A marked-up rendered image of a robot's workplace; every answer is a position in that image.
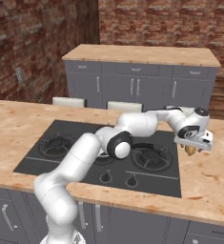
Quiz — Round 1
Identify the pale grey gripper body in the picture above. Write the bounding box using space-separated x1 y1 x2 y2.
173 132 214 153

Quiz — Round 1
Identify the yellow brown onion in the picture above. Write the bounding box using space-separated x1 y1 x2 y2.
184 144 199 157

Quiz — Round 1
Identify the black hob knob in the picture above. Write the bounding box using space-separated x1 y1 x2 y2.
100 170 113 185
125 173 138 189

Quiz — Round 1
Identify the grey run of cupboards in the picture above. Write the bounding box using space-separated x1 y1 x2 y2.
64 59 219 112

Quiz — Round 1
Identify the white stool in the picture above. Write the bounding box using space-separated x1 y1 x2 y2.
106 100 144 113
51 96 87 109

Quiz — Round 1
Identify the grey drawer front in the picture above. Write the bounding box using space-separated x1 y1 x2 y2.
183 220 224 244

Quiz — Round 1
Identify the black hob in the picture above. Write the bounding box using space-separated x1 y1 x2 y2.
12 119 182 199

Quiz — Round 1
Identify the silver cupboard handle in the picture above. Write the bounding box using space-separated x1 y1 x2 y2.
93 204 104 234
1 203 18 232
77 201 88 231

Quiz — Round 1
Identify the grey wall socket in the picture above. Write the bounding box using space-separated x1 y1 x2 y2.
15 66 25 85

